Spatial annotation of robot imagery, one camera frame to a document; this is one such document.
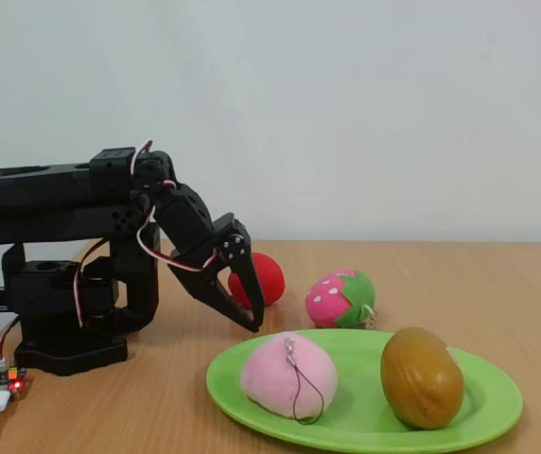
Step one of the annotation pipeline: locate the brown kiwi fruit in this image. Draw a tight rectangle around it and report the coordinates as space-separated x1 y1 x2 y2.
379 326 465 430

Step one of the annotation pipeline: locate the green oval plate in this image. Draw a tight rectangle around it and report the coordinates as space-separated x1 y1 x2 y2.
205 328 524 453

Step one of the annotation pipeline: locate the red ball toy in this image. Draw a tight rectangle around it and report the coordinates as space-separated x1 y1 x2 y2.
227 252 285 310

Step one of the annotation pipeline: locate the pink plush strawberry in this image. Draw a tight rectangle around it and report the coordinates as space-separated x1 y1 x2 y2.
305 268 378 331

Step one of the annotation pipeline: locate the pink plush peach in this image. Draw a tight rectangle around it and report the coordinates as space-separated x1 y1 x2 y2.
239 331 339 426

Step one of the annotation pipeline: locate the white red gripper servo wire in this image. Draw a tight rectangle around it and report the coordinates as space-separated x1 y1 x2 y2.
130 139 219 273

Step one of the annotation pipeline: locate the white red base servo wire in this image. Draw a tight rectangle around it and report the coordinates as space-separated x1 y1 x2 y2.
74 238 111 328

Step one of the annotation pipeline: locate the white red board wire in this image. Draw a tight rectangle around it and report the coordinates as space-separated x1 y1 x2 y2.
0 315 22 373

